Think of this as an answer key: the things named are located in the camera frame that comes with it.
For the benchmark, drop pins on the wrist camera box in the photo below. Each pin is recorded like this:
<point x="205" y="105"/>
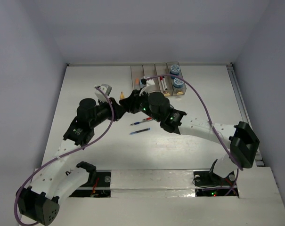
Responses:
<point x="102" y="92"/>
<point x="148" y="86"/>

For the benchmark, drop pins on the black capped white marker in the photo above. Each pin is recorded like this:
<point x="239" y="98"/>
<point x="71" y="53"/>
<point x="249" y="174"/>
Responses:
<point x="164" y="83"/>

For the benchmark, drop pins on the red capped white marker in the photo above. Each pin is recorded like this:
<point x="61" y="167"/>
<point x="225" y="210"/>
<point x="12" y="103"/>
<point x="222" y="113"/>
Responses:
<point x="162" y="83"/>

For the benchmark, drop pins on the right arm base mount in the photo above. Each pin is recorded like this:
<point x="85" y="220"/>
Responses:
<point x="207" y="184"/>

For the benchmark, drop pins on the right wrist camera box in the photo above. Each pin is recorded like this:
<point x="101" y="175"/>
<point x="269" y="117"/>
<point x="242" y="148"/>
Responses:
<point x="148" y="86"/>

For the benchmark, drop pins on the blue gel pen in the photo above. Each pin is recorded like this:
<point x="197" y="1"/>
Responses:
<point x="137" y="123"/>

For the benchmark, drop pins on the red gel pen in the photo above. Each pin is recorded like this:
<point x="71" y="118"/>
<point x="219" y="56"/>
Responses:
<point x="147" y="119"/>

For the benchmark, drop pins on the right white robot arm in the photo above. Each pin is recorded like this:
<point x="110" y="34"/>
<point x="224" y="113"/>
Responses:
<point x="240" y="141"/>

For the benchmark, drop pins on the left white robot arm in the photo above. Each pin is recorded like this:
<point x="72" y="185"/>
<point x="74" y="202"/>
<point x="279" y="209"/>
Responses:
<point x="40" y="196"/>

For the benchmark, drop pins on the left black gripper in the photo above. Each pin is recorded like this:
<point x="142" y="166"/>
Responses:
<point x="118" y="110"/>

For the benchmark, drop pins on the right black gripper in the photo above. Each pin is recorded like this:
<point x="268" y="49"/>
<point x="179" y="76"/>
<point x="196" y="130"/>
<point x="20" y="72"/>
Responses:
<point x="130" y="103"/>

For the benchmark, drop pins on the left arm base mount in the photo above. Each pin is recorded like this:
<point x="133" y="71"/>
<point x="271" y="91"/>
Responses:
<point x="100" y="188"/>

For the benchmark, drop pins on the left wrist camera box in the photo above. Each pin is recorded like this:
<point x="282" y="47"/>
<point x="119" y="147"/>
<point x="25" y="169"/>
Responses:
<point x="102" y="92"/>

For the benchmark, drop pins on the blue tape roll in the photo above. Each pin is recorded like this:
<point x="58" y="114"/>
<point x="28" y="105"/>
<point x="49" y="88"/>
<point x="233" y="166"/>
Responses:
<point x="175" y="69"/>
<point x="178" y="83"/>

